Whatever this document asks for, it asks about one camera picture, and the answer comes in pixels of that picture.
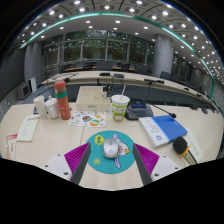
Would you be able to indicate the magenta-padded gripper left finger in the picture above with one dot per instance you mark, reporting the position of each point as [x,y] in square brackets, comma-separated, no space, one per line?
[59,166]

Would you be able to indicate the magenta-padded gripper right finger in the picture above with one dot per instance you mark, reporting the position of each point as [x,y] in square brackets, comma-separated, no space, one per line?
[163,166]

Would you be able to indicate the silver grey computer mouse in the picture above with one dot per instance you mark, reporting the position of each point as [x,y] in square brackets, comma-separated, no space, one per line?
[110,148]

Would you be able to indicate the round teal cartoon mouse pad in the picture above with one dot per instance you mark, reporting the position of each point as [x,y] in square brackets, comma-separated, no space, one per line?
[96,156]

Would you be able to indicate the handheld microphone black foam head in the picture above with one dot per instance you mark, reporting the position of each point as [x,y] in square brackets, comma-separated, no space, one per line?
[181,146]

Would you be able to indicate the blue and white book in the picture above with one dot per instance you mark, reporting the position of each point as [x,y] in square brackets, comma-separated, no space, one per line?
[165,128]

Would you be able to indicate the red and white leaflet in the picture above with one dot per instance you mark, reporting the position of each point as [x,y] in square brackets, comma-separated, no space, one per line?
[11,145]

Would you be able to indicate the colourful sticker sheet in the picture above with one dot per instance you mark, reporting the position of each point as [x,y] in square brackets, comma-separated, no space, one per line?
[87,119]

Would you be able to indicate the black gooseneck microphone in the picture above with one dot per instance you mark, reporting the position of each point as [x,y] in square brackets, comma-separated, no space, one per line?
[165,111]

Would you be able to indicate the dark conference microphone console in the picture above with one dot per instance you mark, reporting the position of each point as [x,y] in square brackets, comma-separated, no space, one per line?
[138,111]

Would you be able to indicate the red thermos bottle green band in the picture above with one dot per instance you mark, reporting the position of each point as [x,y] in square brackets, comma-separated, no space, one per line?
[62,100]

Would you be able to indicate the white paper cup green print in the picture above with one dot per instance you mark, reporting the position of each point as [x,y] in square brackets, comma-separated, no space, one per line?
[120,108]

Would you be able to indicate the long curved conference desk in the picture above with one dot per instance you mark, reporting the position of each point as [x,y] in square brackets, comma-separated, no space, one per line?
[133,78]

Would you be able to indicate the dark office chairs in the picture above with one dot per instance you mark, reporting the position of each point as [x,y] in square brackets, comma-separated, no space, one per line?
[140,68]

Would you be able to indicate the ceiling spot lights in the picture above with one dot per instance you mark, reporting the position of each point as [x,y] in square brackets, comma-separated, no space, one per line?
[117,21]

